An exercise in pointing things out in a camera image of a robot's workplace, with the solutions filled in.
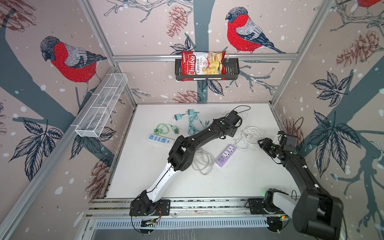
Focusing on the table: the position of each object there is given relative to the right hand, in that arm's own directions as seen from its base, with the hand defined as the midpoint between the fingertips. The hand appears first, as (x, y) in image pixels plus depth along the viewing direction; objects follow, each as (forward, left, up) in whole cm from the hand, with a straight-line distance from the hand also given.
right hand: (259, 144), depth 86 cm
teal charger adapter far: (+30, +44, -6) cm, 53 cm away
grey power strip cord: (-8, +33, -8) cm, 35 cm away
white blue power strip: (+5, +62, -6) cm, 62 cm away
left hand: (+11, +16, +1) cm, 19 cm away
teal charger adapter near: (+25, +53, -6) cm, 59 cm away
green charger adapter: (+13, +53, -5) cm, 55 cm away
